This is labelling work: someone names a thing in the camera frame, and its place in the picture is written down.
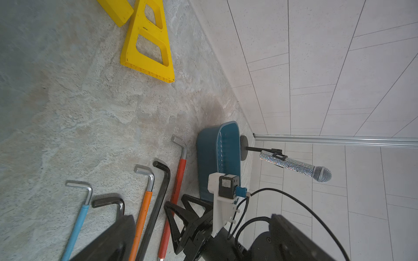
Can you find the teal storage box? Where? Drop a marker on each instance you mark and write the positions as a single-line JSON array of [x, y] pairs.
[[218, 150]]

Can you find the orange handled hex key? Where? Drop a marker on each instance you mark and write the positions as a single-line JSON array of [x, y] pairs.
[[146, 171]]

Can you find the blue handled hex key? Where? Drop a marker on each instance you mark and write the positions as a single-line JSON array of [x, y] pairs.
[[81, 216]]

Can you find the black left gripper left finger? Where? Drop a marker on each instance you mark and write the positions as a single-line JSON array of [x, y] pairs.
[[114, 244]]

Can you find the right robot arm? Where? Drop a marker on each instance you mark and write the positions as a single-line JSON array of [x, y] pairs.
[[261, 249]]

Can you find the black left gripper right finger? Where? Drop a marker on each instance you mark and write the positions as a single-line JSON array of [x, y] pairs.
[[290, 244]]

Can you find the glitter microphone on stand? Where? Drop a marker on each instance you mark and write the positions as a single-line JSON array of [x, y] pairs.
[[276, 157]]

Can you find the large black hex key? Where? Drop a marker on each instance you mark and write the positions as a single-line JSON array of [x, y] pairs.
[[155, 212]]

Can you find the yellow rectangular block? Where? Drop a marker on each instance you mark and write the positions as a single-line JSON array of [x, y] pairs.
[[118, 10]]

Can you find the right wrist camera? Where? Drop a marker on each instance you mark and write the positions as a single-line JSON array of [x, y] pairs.
[[226, 190]]

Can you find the small black hex key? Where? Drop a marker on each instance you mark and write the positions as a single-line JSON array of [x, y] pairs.
[[109, 201]]

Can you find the yellow triangular frame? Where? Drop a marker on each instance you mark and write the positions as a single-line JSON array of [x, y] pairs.
[[148, 20]]

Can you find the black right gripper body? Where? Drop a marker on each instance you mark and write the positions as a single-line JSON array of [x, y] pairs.
[[218, 248]]

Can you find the red handled hex key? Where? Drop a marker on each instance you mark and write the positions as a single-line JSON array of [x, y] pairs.
[[175, 195]]

